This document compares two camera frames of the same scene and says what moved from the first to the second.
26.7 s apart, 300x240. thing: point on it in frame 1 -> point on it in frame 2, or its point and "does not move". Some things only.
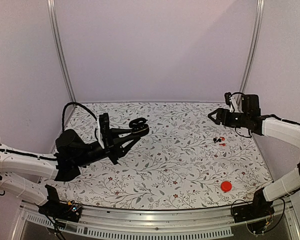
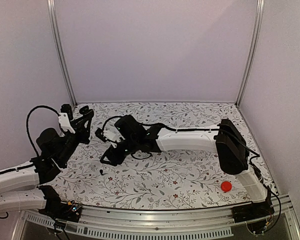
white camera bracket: x=98 y=128 -> x=64 y=120
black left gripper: x=110 y=145 -> x=83 y=134
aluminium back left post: x=57 y=48 does not move
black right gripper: x=220 y=111 -> x=115 y=159
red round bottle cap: x=226 y=186 does not move
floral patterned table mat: x=187 y=158 does not move
